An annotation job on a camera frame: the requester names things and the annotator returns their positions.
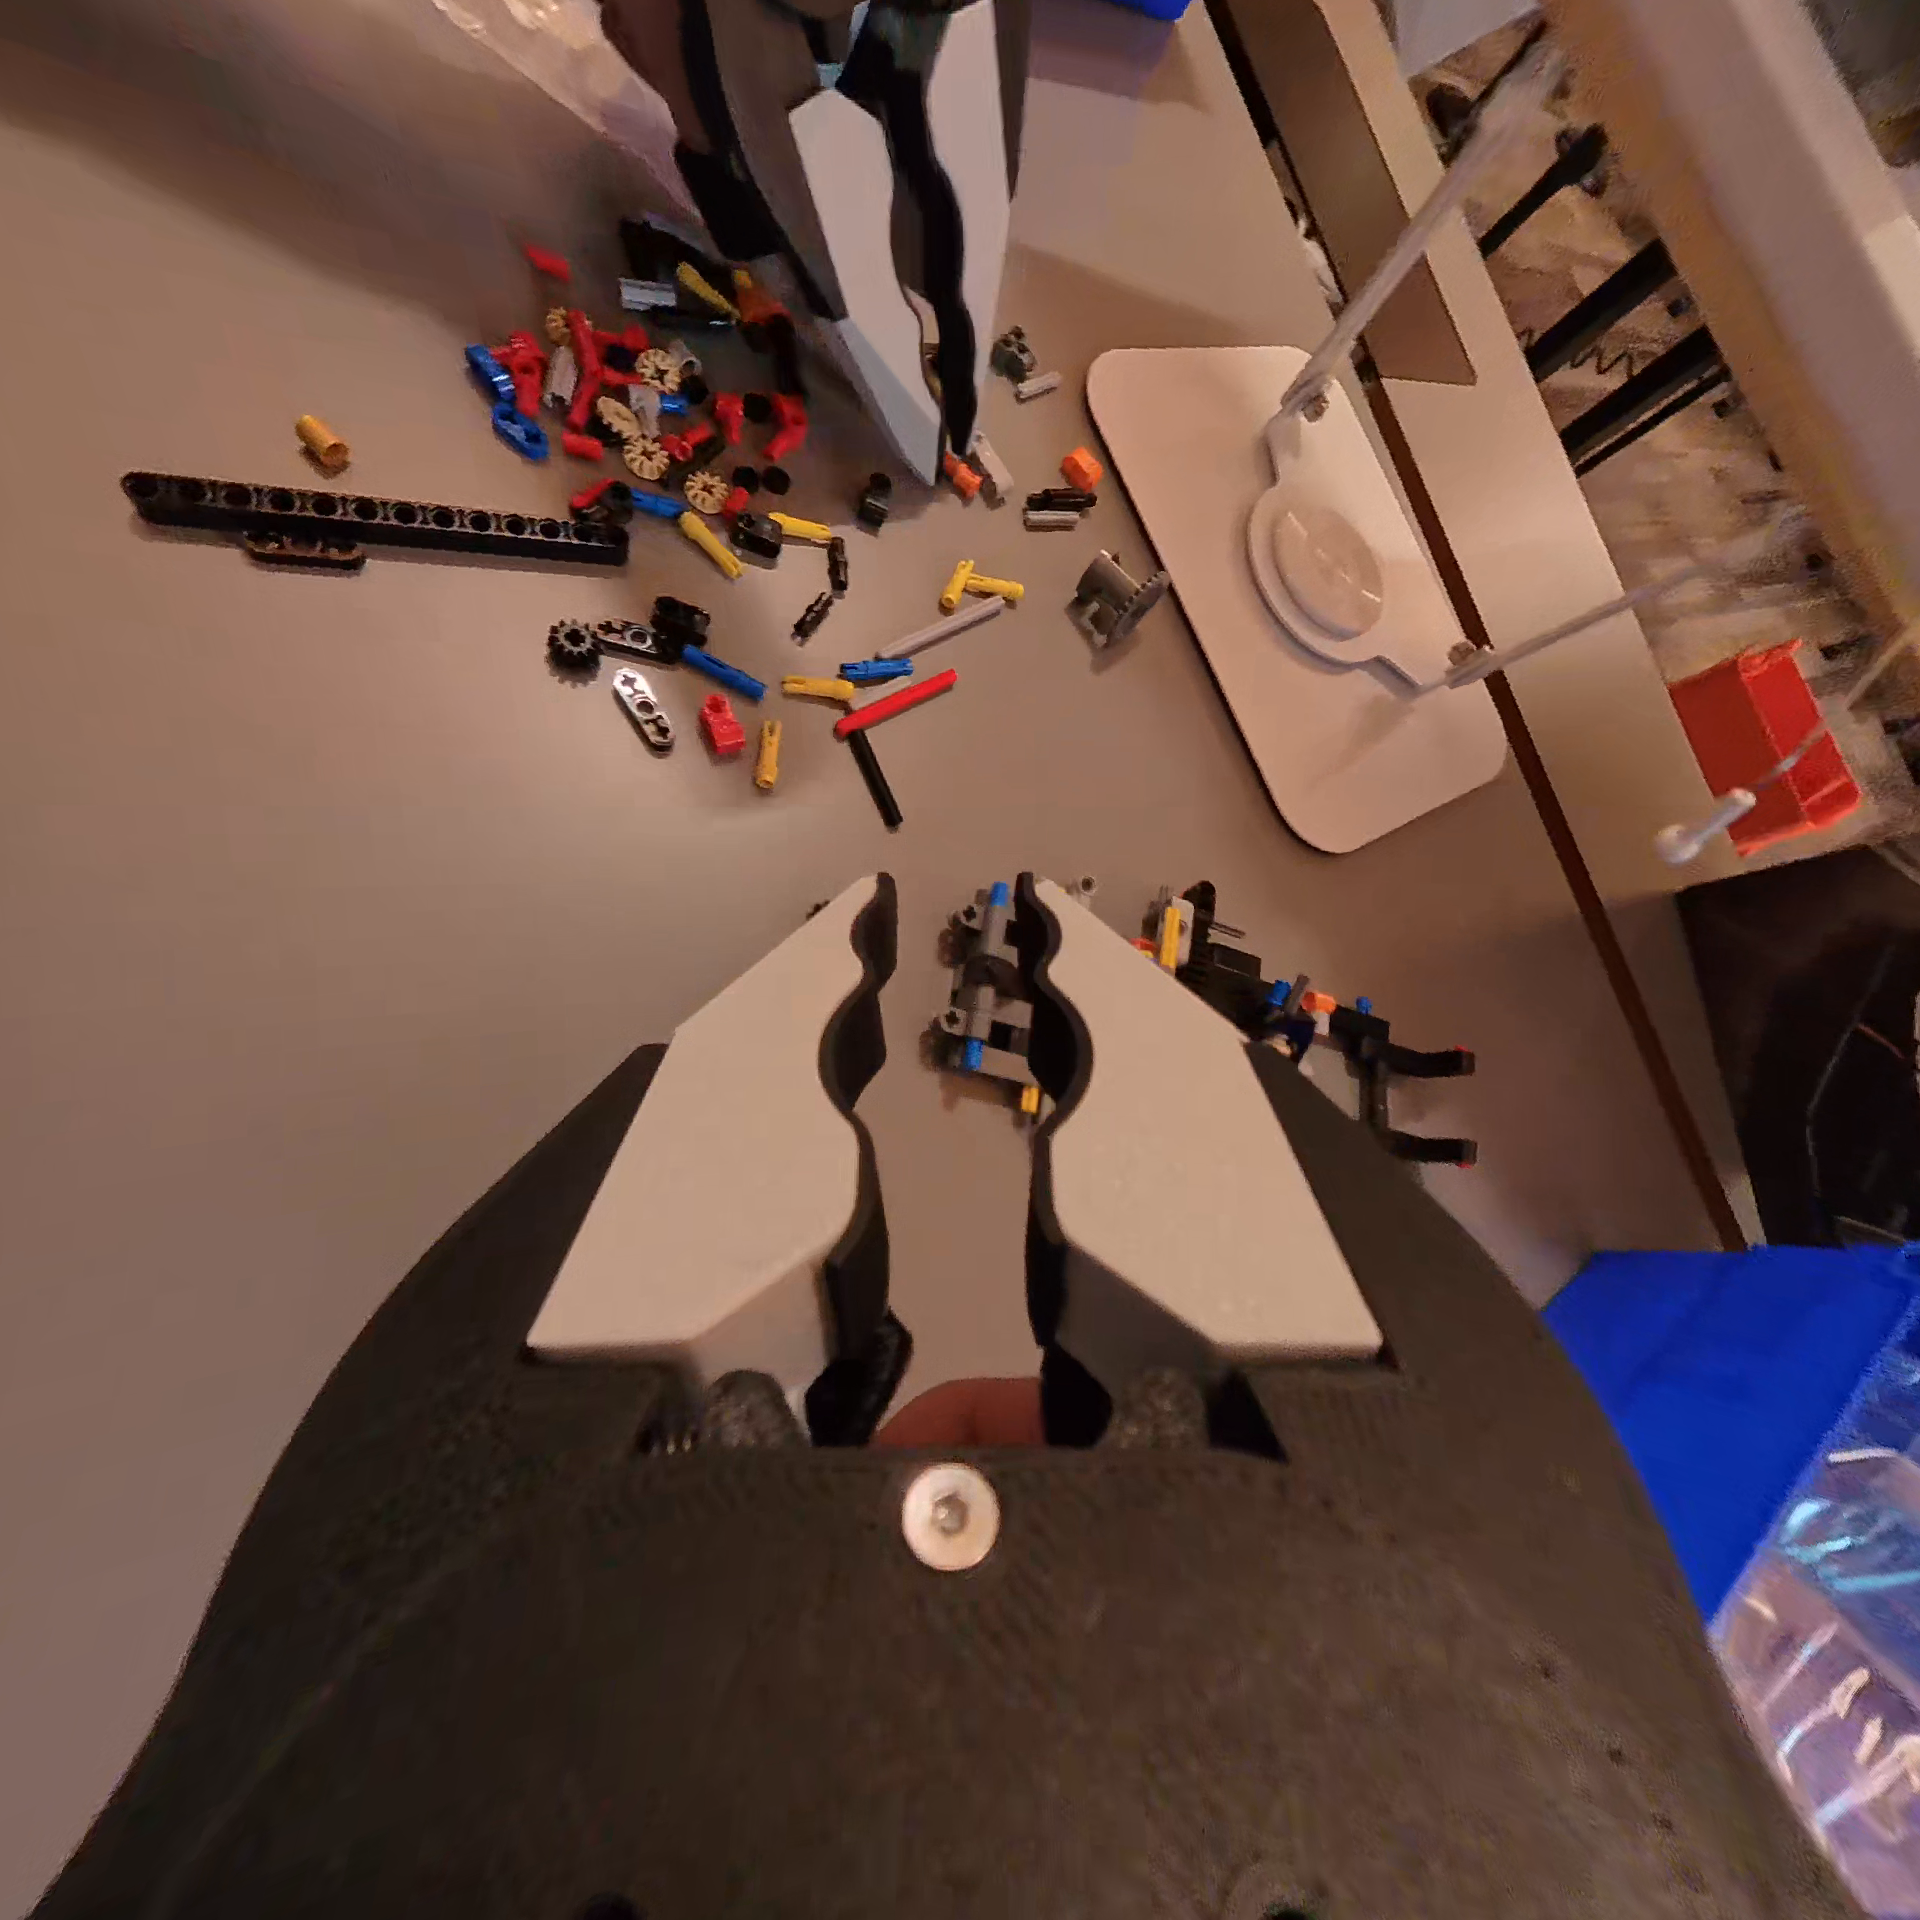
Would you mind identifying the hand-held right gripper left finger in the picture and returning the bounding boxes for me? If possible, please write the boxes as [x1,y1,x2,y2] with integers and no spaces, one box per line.
[523,870,913,1446]

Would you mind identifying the pile of loose lego pieces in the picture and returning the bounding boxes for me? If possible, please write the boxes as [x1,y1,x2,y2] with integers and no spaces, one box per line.
[463,217,1112,798]

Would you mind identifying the red plastic box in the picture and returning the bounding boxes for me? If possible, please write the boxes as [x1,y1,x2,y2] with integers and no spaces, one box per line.
[1665,641,1864,859]

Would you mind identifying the dark box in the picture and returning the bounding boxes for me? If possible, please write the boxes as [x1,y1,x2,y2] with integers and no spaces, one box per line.
[1676,863,1920,1251]

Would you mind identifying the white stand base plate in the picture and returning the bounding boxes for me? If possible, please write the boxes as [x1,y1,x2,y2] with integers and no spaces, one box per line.
[1085,30,1920,867]

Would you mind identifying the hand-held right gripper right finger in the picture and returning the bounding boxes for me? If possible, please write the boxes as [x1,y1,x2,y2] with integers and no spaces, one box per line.
[1016,870,1384,1446]

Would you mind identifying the crinkled clear plastic bag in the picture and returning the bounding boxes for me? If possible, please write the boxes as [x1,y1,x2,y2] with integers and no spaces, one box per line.
[431,0,702,187]

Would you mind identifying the black metal rack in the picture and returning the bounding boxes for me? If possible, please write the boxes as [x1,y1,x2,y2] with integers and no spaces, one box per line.
[1423,120,1752,477]

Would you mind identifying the red lego axle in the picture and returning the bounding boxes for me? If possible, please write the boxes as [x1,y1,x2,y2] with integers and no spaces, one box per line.
[831,669,960,742]

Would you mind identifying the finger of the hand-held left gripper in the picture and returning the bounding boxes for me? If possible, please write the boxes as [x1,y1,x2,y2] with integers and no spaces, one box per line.
[894,0,1040,461]
[677,0,969,470]

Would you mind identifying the grey toothed lego part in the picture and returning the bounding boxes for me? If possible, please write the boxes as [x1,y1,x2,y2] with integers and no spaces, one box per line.
[1068,547,1173,652]

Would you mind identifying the blue storage bin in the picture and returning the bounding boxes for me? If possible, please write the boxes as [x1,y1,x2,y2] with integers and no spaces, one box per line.
[1541,1239,1920,1626]

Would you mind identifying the long black lego beam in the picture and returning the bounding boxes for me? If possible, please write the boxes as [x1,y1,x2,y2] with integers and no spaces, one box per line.
[120,468,632,575]

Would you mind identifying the partly built lego assembly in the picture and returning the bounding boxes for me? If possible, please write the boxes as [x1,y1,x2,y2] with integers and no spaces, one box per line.
[932,874,1480,1177]

